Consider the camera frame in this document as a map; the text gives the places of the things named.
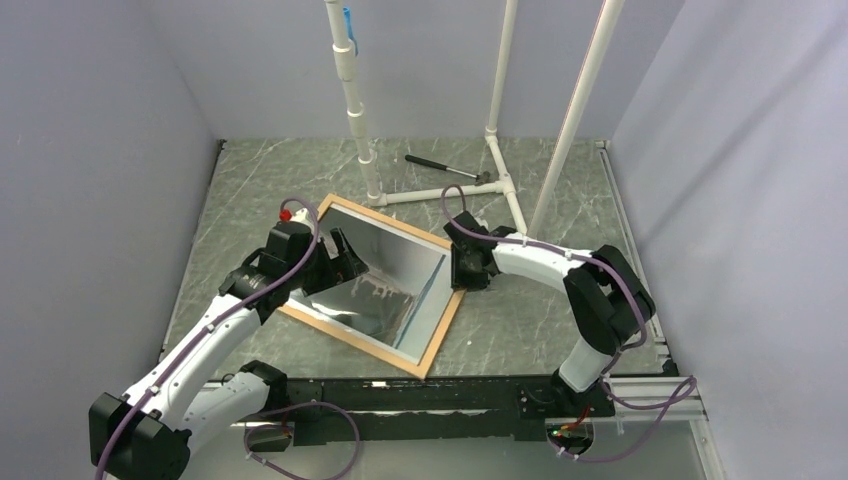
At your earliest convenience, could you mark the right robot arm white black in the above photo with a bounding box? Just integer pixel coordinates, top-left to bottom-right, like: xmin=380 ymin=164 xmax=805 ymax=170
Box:
xmin=444 ymin=211 xmax=656 ymax=415

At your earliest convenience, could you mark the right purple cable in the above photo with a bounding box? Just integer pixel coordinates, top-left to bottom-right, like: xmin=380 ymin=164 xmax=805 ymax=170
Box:
xmin=439 ymin=184 xmax=700 ymax=465

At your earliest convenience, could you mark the black handled hammer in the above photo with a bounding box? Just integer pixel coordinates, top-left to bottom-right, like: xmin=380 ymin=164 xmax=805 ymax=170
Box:
xmin=404 ymin=154 xmax=493 ymax=186

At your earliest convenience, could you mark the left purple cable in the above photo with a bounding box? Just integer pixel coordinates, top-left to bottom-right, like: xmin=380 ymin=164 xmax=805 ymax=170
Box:
xmin=92 ymin=195 xmax=363 ymax=480

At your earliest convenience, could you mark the blue clip on pipe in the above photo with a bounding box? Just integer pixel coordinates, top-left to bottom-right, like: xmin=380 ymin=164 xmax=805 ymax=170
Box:
xmin=343 ymin=7 xmax=359 ymax=57

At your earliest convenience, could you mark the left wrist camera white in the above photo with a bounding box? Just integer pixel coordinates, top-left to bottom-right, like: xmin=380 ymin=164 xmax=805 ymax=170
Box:
xmin=278 ymin=207 xmax=315 ymax=229

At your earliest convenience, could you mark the white PVC pipe stand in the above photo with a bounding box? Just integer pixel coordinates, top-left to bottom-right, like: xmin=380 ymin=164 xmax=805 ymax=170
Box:
xmin=324 ymin=0 xmax=625 ymax=236

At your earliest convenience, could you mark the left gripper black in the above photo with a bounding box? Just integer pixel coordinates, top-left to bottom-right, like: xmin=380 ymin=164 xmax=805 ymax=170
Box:
xmin=287 ymin=227 xmax=367 ymax=297

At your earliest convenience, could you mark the aluminium extrusion rail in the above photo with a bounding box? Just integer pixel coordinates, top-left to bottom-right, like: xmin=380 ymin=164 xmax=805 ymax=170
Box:
xmin=204 ymin=375 xmax=705 ymax=461

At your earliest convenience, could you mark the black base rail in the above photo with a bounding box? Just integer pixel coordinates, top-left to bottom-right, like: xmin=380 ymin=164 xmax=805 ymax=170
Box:
xmin=153 ymin=357 xmax=617 ymax=448

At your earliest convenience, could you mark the purple cable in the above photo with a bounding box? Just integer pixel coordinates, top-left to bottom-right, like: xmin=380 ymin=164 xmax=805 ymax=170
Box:
xmin=92 ymin=195 xmax=363 ymax=480
xmin=439 ymin=184 xmax=700 ymax=465

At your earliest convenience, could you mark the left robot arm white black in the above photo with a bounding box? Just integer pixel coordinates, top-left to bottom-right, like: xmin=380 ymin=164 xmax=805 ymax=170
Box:
xmin=88 ymin=220 xmax=369 ymax=479

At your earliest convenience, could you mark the wooden picture frame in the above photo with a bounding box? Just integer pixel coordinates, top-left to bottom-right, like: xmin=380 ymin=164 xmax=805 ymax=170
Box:
xmin=274 ymin=193 xmax=468 ymax=382

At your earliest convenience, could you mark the glossy landscape photo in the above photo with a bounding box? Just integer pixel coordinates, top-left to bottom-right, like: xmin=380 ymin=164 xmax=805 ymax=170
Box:
xmin=287 ymin=202 xmax=456 ymax=366

